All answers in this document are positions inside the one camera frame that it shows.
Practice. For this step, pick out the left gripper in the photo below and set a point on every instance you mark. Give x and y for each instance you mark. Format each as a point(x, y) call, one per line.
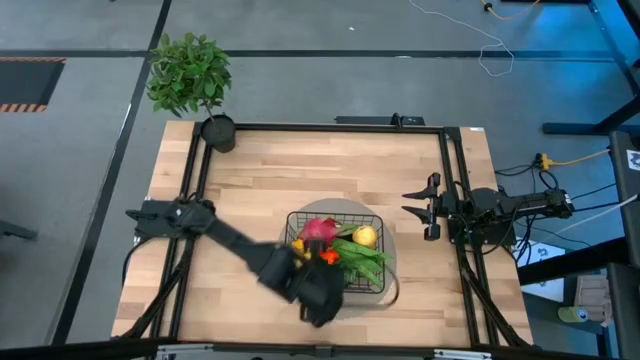
point(320, 295)

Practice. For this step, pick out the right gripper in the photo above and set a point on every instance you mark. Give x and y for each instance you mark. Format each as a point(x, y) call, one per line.
point(434, 210)

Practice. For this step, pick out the pink dragon fruit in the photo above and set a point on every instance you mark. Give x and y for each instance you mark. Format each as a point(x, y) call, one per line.
point(320, 230)

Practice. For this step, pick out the yellow bell pepper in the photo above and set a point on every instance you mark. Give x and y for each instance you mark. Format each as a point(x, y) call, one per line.
point(298, 245)

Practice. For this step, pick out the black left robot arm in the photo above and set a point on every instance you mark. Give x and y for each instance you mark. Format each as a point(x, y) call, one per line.
point(235, 240)

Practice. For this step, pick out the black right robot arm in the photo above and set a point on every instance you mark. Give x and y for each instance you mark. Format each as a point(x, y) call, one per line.
point(525, 202)

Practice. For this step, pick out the round grey woven placemat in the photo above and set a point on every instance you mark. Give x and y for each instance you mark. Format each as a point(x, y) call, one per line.
point(340, 205)

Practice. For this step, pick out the black bar at table edge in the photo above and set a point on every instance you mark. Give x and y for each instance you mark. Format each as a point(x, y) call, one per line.
point(370, 120)

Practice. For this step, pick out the white printed paper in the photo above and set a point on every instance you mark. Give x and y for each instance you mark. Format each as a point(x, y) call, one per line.
point(542, 255)

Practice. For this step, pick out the black metal beam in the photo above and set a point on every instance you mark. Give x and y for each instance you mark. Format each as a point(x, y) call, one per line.
point(575, 260)

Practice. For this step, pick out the green roll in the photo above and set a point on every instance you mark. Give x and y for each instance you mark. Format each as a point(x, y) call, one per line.
point(572, 314)

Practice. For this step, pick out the beige cardboard piece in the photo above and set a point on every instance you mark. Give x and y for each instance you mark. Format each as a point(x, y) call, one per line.
point(595, 295)

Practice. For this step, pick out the black equipment cart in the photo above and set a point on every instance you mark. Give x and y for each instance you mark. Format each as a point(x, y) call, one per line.
point(627, 225)

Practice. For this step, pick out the green potted plant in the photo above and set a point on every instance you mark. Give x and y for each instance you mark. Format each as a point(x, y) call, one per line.
point(190, 75)

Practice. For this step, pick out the grey stand foot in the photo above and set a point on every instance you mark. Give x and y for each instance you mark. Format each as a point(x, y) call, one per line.
point(15, 231)

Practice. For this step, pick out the black hazard-striped floor mat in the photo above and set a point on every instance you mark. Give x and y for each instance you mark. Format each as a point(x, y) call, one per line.
point(25, 82)

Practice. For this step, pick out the black aluminium table frame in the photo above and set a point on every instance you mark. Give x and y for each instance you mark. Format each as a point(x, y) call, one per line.
point(325, 127)

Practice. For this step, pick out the black metal table frame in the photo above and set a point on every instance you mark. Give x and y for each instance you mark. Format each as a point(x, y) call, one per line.
point(607, 30)

